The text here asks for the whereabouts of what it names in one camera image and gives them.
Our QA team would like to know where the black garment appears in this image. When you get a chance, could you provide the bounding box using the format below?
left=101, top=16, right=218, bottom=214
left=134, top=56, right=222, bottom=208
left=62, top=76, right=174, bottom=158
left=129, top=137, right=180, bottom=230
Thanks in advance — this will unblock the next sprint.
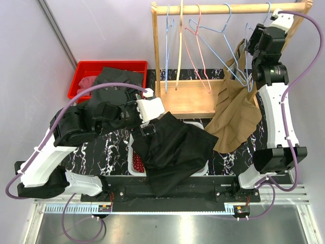
left=132, top=112, right=218, bottom=197

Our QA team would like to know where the red polka dot garment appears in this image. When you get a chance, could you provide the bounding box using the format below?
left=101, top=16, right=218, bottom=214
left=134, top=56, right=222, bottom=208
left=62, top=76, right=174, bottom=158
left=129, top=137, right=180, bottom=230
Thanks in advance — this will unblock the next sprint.
left=133, top=152, right=145, bottom=173

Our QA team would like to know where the pink wire hanger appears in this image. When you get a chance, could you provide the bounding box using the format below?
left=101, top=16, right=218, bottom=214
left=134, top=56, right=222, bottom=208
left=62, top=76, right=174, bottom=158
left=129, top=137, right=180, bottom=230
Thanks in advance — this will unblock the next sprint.
left=183, top=4, right=212, bottom=94

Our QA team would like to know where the wooden hanger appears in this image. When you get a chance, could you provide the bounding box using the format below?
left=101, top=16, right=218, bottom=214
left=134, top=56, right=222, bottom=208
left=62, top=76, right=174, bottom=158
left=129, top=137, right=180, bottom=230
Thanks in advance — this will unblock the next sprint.
left=175, top=0, right=183, bottom=90

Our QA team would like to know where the tan garment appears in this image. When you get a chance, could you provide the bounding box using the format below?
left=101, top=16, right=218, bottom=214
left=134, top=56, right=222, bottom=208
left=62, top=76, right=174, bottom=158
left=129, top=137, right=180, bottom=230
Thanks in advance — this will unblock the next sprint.
left=205, top=40, right=262, bottom=154

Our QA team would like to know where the light blue wire hanger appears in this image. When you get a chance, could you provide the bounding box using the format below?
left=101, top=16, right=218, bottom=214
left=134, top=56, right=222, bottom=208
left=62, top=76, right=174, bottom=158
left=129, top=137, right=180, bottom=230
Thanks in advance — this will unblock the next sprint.
left=165, top=5, right=174, bottom=93

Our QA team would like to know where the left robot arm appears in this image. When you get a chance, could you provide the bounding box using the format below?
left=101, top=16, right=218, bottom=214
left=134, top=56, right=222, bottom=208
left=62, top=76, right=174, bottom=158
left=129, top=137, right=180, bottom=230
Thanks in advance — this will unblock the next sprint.
left=15, top=82, right=165, bottom=201

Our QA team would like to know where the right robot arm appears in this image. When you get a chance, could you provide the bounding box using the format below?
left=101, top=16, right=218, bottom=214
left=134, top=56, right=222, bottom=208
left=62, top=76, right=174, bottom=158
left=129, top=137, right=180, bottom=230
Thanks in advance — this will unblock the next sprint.
left=230, top=24, right=307, bottom=202

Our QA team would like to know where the white plastic basket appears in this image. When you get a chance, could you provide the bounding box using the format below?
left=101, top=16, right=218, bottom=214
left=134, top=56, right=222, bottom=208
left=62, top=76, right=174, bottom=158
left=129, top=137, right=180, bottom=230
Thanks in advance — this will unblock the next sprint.
left=127, top=135, right=209, bottom=177

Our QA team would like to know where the wooden clothes rack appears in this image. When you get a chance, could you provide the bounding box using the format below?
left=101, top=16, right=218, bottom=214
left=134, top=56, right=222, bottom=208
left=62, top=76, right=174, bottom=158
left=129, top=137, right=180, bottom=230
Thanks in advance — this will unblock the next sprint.
left=151, top=1, right=313, bottom=118

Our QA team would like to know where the dark striped shirt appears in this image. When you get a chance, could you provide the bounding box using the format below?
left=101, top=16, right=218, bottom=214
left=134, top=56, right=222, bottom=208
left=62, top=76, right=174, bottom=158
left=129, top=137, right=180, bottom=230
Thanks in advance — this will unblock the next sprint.
left=93, top=67, right=144, bottom=87

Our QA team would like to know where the pink cloth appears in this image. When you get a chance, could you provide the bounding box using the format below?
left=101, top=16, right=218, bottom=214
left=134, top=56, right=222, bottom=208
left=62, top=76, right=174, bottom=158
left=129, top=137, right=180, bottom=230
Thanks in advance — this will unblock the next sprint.
left=77, top=76, right=97, bottom=94

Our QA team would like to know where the red plastic bin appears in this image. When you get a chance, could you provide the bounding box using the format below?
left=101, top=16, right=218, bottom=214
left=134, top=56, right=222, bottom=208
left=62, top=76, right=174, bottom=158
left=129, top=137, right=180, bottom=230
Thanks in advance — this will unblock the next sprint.
left=67, top=60, right=148, bottom=99

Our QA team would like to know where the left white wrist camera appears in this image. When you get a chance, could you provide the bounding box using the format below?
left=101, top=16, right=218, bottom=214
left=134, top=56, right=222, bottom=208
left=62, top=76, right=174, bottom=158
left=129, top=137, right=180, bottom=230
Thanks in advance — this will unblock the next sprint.
left=136, top=88, right=165, bottom=123

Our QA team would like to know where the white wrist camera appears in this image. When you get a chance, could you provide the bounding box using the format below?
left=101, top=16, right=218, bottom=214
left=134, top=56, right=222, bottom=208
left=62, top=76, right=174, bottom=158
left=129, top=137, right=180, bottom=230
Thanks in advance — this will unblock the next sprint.
left=136, top=88, right=165, bottom=123
left=268, top=9, right=294, bottom=33

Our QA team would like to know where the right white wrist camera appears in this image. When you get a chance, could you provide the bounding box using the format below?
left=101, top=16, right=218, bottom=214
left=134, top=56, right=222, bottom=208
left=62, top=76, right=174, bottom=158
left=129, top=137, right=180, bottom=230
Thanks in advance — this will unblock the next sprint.
left=268, top=9, right=294, bottom=33

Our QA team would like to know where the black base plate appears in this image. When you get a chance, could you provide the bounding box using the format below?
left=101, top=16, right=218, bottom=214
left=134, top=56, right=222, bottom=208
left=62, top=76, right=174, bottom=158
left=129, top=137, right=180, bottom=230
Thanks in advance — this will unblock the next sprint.
left=70, top=176, right=261, bottom=210

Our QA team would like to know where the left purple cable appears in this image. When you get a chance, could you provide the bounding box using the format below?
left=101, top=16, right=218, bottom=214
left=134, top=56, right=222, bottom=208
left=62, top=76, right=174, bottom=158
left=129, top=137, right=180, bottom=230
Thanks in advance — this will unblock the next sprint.
left=5, top=82, right=150, bottom=242

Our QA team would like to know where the purple cable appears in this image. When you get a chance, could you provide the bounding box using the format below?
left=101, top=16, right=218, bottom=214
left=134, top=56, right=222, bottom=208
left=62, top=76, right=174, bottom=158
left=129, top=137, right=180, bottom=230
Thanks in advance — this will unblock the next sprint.
left=5, top=82, right=150, bottom=242
left=210, top=10, right=325, bottom=221

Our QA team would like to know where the white cable duct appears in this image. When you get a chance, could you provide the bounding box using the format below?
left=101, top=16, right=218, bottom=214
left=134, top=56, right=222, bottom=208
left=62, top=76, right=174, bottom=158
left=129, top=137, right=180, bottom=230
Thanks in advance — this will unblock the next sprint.
left=44, top=204, right=236, bottom=216

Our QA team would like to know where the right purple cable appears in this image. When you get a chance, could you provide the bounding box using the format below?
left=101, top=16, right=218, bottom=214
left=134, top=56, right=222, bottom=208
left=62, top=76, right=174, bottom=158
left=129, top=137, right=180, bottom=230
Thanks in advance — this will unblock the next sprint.
left=210, top=10, right=325, bottom=221

